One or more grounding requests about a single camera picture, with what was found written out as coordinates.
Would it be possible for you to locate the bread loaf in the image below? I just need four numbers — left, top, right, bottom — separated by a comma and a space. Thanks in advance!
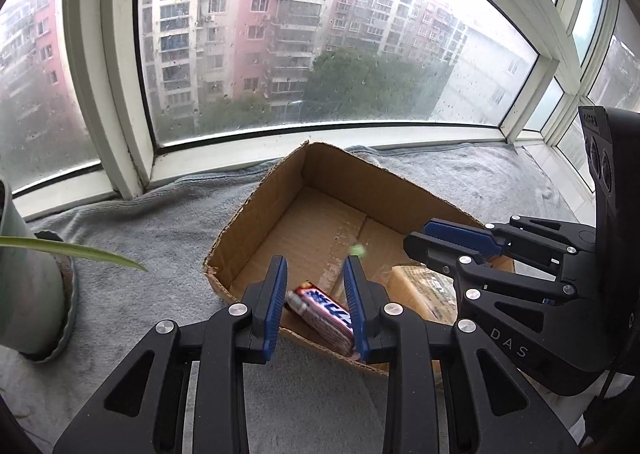
387, 265, 458, 325

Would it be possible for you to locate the snickers bar chinese label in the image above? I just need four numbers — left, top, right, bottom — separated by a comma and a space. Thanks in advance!
285, 281, 359, 360

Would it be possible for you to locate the small green candy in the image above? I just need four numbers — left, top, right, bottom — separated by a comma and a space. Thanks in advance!
349, 244, 366, 257

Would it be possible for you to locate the brown cardboard box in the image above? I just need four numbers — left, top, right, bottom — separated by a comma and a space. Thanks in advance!
202, 141, 516, 377

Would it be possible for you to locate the grey blanket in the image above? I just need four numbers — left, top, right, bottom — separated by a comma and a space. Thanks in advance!
0, 142, 597, 454

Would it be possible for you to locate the green pot saucer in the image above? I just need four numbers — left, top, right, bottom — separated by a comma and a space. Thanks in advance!
21, 253, 79, 364

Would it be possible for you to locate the spider plant in green pot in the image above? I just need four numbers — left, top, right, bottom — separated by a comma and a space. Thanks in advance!
1, 181, 144, 354

